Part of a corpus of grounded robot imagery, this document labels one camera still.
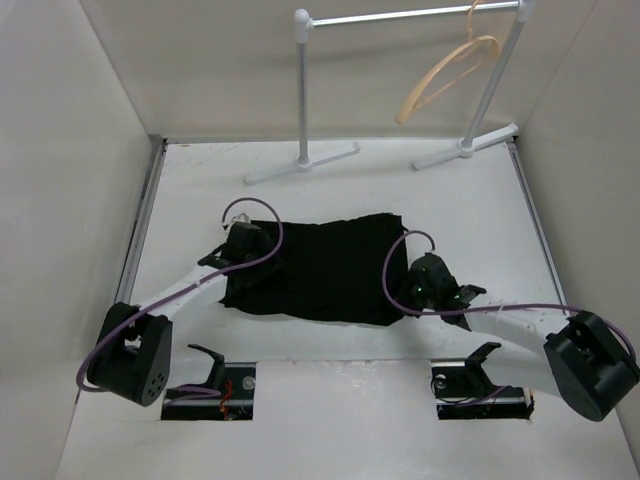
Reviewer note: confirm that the white clothes rack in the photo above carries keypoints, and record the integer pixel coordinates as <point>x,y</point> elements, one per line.
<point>505,20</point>

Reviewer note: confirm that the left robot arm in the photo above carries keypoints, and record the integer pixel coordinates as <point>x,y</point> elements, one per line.
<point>132,356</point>

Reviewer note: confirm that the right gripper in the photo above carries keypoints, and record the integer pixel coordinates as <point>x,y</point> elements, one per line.
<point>411,279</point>

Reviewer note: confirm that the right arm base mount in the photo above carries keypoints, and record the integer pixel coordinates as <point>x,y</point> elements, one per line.
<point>463,391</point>

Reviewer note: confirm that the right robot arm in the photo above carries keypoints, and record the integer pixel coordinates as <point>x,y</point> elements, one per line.
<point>583,361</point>

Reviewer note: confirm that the black trousers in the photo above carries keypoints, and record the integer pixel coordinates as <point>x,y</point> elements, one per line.
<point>330,272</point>

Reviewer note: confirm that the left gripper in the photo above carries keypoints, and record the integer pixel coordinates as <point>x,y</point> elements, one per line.
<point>263,246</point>

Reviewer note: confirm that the beige plastic hanger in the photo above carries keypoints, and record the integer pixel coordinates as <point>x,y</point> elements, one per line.
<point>460,63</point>

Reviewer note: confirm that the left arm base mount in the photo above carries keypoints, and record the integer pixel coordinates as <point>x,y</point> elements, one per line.
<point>206,387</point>

